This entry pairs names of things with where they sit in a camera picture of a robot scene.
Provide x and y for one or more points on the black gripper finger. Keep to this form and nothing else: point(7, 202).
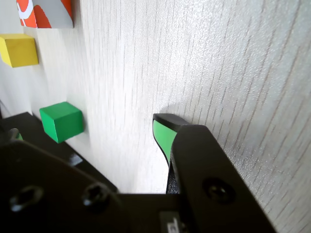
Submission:
point(206, 170)
point(48, 194)

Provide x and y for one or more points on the green wooden cube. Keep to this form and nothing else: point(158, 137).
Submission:
point(63, 121)

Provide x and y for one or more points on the yellow wooden cube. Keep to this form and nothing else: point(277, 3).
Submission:
point(19, 51)

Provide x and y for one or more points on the black open box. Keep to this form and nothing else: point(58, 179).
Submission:
point(48, 136)

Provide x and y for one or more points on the red box with white print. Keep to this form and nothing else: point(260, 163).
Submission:
point(42, 18)

